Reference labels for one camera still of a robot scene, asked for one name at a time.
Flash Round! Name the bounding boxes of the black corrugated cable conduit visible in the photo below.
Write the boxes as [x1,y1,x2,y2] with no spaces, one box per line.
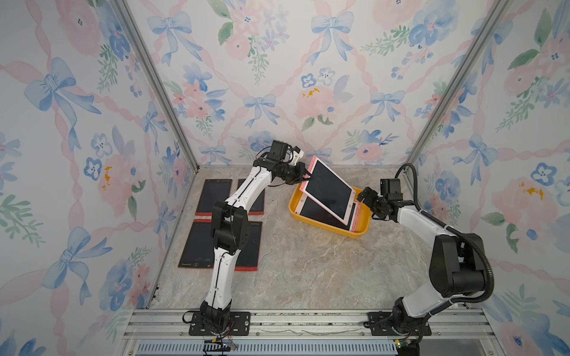
[394,162,495,304]

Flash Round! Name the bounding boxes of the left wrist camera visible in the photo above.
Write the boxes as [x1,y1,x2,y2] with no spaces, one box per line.
[289,146,304,166]

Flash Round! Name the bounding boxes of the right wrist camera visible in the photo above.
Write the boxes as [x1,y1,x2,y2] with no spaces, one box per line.
[380,178,403,201]

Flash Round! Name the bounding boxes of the pink white writing tablet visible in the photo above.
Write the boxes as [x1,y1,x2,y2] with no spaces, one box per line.
[300,156,356,225]
[295,194,358,231]

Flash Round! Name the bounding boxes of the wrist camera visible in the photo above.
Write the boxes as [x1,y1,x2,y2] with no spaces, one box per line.
[289,146,304,166]
[380,178,403,201]

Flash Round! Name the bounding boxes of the left aluminium corner post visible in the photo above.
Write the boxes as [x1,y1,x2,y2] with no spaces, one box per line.
[110,0,200,174]

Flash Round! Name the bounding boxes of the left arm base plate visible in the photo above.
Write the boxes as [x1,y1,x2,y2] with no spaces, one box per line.
[189,311,251,337]

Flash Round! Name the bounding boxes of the red writing tablet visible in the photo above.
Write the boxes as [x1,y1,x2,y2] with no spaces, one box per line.
[178,220,215,269]
[235,221,263,271]
[237,178,266,215]
[195,179,232,216]

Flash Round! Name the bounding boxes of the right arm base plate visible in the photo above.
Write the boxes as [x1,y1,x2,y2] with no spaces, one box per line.
[363,311,432,338]

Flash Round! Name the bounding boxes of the aluminium front rail frame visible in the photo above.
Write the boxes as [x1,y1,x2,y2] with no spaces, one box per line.
[115,309,506,355]

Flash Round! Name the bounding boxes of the aluminium corner post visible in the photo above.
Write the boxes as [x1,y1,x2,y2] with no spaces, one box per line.
[110,0,200,174]
[405,0,512,163]

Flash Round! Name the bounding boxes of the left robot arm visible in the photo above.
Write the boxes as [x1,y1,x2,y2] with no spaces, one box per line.
[200,147,307,332]

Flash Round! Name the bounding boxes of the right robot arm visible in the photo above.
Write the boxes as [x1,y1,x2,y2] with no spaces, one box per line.
[357,187,494,338]

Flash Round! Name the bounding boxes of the right aluminium corner post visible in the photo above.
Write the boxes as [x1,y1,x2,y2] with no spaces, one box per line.
[405,0,512,163]

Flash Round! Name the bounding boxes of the yellow plastic storage box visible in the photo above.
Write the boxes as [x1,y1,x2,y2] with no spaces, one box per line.
[289,185,372,239]

